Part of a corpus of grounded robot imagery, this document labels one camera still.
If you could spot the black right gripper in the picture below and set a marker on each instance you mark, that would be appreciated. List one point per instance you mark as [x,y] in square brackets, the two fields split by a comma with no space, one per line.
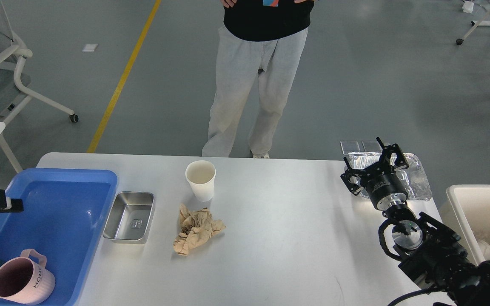
[384,189]

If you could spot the stainless steel rectangular container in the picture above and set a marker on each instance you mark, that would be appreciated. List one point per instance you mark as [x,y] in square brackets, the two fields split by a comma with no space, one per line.
[128,221]

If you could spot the pink ceramic mug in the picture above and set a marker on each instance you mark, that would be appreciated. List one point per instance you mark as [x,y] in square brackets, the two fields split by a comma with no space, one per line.
[25,279]

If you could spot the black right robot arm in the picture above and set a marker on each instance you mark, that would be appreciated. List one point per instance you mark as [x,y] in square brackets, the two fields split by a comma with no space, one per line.
[428,252]

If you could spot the clear plastic lid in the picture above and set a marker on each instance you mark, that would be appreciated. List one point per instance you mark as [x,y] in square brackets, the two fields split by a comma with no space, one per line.
[360,146]

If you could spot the aluminium foil tray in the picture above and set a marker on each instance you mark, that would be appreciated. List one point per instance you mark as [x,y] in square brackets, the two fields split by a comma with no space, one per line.
[413,178]

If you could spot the white plastic bin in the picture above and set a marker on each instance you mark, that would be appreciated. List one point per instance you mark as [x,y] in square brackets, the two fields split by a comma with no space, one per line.
[466,210]

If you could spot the person in grey trousers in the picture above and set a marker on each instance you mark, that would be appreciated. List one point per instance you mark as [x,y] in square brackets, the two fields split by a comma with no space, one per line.
[260,41]

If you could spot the white paper cup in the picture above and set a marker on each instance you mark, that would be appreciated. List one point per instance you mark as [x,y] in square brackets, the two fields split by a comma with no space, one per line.
[201,175]

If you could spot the crumpled brown paper napkin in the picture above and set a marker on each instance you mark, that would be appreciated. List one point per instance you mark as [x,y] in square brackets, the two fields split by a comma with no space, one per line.
[196,228]

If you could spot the blue plastic tray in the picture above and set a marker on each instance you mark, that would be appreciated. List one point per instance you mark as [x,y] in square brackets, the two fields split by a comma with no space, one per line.
[64,215]

